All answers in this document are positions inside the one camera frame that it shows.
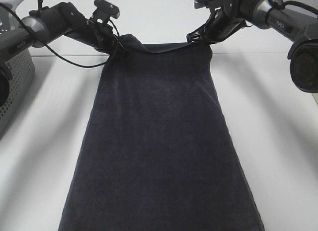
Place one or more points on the dark navy towel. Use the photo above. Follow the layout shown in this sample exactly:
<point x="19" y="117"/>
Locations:
<point x="157" y="154"/>

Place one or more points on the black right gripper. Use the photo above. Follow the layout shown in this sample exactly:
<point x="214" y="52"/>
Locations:
<point x="221" y="24"/>

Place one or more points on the grey perforated basket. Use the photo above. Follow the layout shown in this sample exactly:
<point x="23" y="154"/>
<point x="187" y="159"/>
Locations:
<point x="16" y="67"/>

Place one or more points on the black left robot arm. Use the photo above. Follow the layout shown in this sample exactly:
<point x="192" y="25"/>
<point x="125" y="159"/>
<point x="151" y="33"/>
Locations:
<point x="43" y="26"/>

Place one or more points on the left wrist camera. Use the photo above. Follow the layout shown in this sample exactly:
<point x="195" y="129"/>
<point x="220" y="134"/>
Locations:
<point x="104" y="11"/>

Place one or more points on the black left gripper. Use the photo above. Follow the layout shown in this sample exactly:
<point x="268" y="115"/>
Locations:
<point x="95" y="35"/>

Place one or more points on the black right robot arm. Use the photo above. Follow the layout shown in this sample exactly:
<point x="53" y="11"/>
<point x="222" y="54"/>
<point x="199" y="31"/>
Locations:
<point x="295" y="20"/>

